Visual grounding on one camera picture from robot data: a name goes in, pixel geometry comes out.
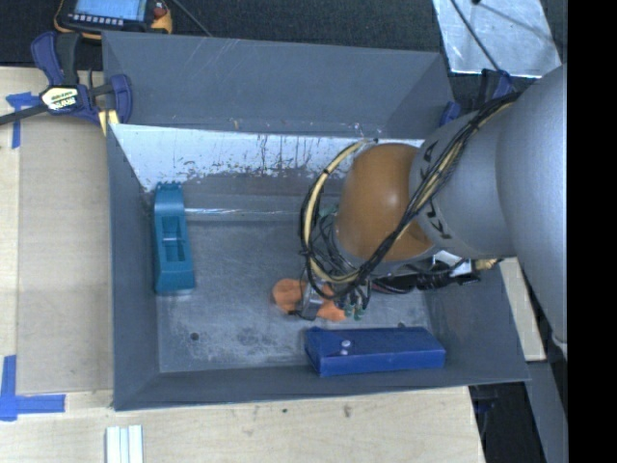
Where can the orange soft lump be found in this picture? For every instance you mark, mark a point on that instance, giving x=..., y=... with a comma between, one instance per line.
x=287, y=294

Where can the blue flat block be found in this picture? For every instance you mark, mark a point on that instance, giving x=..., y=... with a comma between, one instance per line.
x=385, y=352

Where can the teal flat block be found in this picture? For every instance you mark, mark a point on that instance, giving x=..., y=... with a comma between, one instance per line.
x=173, y=268

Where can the grey metal bin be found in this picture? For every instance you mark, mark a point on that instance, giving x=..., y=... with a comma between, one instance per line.
x=250, y=85

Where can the pale wood flat board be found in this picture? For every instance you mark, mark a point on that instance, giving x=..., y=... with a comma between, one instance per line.
x=62, y=258

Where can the black cylinder on white bracket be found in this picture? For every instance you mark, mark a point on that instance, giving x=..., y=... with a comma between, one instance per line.
x=446, y=278

